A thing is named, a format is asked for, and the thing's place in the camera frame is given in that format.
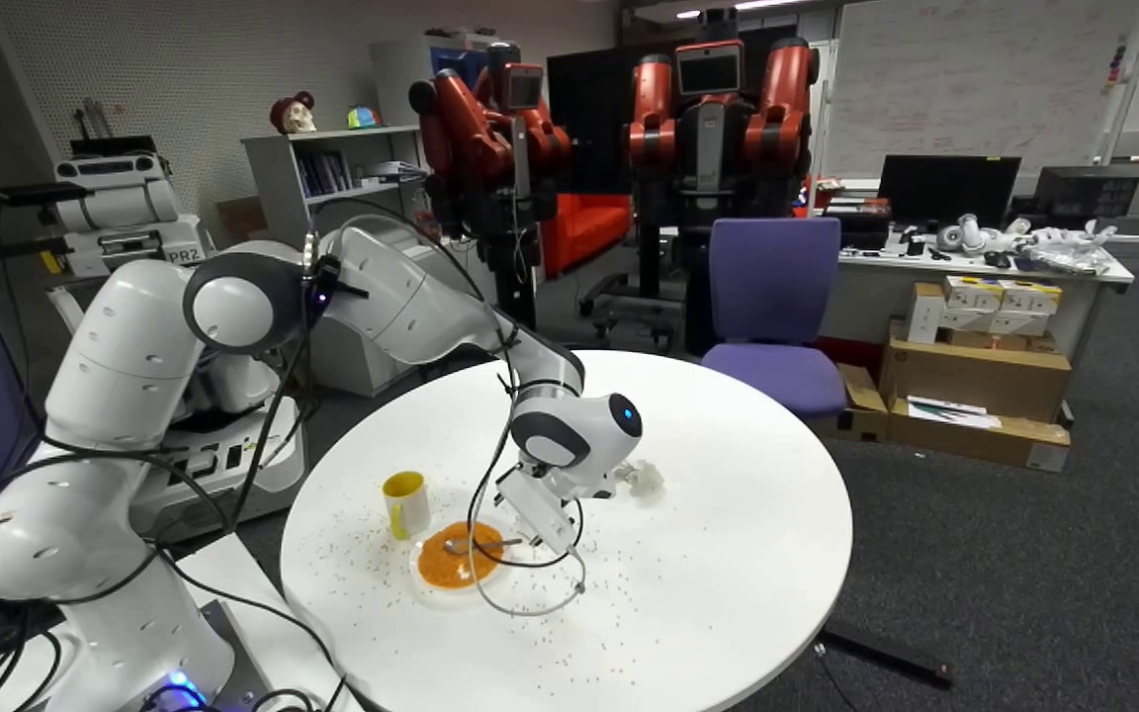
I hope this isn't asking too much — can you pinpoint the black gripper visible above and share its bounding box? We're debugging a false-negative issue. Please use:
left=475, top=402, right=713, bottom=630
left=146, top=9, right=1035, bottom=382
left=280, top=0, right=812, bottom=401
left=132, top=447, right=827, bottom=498
left=458, top=464, right=591, bottom=585

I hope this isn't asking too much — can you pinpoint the white robot base platform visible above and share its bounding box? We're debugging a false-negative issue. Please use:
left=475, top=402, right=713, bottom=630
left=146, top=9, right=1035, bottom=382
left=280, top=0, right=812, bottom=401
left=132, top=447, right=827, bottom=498
left=157, top=526, right=377, bottom=712

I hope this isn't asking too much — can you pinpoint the orange lentils heap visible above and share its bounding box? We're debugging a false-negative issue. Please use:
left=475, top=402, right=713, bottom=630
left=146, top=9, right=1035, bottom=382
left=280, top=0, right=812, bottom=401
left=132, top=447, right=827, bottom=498
left=414, top=517, right=509, bottom=593

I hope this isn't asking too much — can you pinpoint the white bowl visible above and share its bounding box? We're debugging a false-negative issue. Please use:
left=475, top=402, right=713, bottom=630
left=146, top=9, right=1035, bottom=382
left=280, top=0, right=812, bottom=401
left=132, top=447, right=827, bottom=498
left=407, top=514, right=517, bottom=602

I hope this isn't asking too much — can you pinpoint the round white table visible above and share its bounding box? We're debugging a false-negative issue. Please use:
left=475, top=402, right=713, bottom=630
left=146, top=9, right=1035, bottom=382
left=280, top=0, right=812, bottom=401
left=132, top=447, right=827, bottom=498
left=278, top=343, right=957, bottom=712

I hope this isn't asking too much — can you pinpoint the white box machine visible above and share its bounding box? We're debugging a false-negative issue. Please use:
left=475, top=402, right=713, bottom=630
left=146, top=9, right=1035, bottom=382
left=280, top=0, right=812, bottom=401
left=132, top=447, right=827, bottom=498
left=132, top=386, right=314, bottom=544

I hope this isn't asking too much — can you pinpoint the red humanoid robot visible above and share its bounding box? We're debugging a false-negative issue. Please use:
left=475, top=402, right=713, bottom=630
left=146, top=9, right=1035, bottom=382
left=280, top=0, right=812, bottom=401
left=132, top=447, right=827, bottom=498
left=407, top=55, right=581, bottom=328
left=595, top=35, right=823, bottom=353

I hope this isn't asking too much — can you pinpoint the white shelf unit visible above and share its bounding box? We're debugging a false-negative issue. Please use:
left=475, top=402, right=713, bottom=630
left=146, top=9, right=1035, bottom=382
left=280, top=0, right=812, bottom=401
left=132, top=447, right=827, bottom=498
left=237, top=122, right=432, bottom=248

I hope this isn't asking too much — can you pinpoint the white grey lab machine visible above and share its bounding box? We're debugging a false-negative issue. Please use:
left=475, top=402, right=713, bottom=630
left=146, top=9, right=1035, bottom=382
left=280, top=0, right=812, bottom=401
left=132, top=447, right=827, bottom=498
left=61, top=212, right=210, bottom=283
left=50, top=153, right=186, bottom=232

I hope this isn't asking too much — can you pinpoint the mannequin head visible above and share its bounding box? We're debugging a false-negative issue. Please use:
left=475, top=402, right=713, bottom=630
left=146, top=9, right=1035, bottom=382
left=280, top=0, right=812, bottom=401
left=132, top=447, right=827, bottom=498
left=264, top=88, right=322, bottom=140

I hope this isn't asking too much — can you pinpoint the cluttered white desk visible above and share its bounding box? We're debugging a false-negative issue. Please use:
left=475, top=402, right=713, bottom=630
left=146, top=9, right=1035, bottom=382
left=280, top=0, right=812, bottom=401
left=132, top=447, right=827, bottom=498
left=816, top=242, right=1139, bottom=364

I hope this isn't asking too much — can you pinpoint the flat cardboard box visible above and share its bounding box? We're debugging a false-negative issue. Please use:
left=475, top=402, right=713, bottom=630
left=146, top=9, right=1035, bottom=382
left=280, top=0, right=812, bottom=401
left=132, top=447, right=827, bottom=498
left=841, top=390, right=1077, bottom=474

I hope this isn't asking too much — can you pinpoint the small white box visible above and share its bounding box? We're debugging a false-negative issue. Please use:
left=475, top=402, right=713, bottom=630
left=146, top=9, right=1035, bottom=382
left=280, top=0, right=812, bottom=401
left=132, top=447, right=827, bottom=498
left=906, top=278, right=997, bottom=353
left=987, top=278, right=1067, bottom=339

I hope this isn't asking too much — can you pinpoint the large cardboard box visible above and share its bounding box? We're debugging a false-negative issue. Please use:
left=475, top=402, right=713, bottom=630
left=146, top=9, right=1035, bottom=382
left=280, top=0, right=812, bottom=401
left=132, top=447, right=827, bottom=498
left=875, top=335, right=1077, bottom=427

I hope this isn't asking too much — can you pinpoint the black desk monitor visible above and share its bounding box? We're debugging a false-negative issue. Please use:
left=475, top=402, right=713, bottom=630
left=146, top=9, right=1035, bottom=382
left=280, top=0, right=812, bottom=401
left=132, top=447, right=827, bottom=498
left=875, top=149, right=1024, bottom=236
left=1031, top=163, right=1139, bottom=232

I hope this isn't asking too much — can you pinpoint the white desk clutter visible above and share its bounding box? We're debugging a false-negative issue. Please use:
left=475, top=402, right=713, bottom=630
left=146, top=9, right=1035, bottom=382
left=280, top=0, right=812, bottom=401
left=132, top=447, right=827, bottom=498
left=933, top=209, right=1123, bottom=283

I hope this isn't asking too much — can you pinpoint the white whiteboard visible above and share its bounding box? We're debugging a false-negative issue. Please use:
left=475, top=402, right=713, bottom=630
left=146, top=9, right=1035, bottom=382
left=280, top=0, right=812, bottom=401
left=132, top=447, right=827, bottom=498
left=827, top=0, right=1130, bottom=204

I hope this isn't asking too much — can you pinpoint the white mug yellow handle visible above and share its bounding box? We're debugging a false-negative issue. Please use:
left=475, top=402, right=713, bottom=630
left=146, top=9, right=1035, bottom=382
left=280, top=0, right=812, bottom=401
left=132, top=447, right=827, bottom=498
left=380, top=468, right=435, bottom=544

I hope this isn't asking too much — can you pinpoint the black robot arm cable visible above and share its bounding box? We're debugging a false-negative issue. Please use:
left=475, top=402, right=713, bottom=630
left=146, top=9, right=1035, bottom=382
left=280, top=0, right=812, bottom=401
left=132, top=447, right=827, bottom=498
left=0, top=248, right=599, bottom=712

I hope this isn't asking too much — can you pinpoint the black cable bundle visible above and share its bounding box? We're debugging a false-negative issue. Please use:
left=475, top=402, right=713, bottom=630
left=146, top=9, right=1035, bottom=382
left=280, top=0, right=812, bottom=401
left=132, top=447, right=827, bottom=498
left=0, top=609, right=87, bottom=712

